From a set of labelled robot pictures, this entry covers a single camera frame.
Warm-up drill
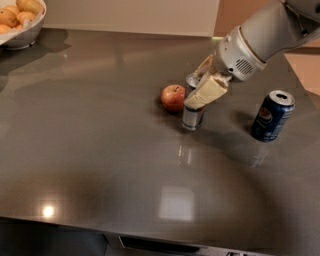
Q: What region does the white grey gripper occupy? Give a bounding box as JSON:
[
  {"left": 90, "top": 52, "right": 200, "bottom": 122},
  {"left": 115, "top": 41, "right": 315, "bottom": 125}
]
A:
[{"left": 184, "top": 26, "right": 266, "bottom": 109}]

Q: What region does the silver blue redbull can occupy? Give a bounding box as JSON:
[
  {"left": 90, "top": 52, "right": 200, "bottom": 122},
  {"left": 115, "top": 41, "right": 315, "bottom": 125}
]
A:
[{"left": 182, "top": 74, "right": 205, "bottom": 131}]

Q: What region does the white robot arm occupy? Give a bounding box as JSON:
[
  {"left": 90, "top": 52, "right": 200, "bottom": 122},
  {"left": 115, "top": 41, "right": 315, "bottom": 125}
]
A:
[{"left": 184, "top": 0, "right": 320, "bottom": 110}]

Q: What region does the red apple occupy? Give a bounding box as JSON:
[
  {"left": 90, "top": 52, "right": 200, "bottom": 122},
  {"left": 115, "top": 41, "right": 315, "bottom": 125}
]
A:
[{"left": 160, "top": 85, "right": 185, "bottom": 113}]

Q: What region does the blue pepsi can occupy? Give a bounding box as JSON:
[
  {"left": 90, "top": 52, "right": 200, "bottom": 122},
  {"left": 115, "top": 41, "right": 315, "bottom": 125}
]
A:
[{"left": 251, "top": 90, "right": 295, "bottom": 142}]

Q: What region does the orange fruit middle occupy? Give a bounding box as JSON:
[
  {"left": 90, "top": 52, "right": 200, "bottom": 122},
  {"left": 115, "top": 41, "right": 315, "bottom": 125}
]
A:
[{"left": 17, "top": 11, "right": 36, "bottom": 25}]

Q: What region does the orange fruit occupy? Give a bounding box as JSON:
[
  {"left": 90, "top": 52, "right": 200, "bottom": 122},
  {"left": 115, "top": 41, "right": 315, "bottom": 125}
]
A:
[
  {"left": 16, "top": 0, "right": 45, "bottom": 15},
  {"left": 0, "top": 8, "right": 19, "bottom": 28},
  {"left": 17, "top": 11, "right": 36, "bottom": 25},
  {"left": 0, "top": 24, "right": 11, "bottom": 34}
]

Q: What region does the white fruit bowl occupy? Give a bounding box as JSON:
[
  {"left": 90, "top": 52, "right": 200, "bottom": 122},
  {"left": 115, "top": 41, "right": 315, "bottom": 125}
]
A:
[{"left": 2, "top": 0, "right": 48, "bottom": 51}]

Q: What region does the orange fruit top right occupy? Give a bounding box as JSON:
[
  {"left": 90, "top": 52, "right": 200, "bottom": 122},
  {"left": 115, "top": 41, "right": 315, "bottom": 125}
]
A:
[{"left": 16, "top": 0, "right": 45, "bottom": 15}]

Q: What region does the orange fruit bottom left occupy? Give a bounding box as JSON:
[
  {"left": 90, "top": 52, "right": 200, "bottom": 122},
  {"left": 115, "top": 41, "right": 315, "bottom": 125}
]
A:
[{"left": 0, "top": 24, "right": 11, "bottom": 34}]

